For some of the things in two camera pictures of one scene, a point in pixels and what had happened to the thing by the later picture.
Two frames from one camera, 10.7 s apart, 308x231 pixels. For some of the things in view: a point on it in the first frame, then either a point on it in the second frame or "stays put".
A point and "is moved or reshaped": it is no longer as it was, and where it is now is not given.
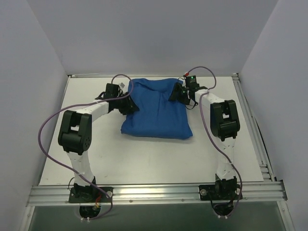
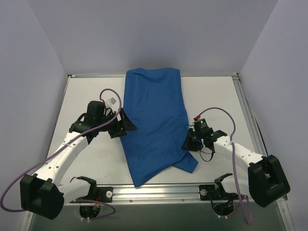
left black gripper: [130, 105] to [118, 124]
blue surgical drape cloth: [158, 116] is moved or reshaped
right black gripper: [178, 93] to [195, 141]
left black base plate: [90, 194] stays put
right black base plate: [220, 192] stays put
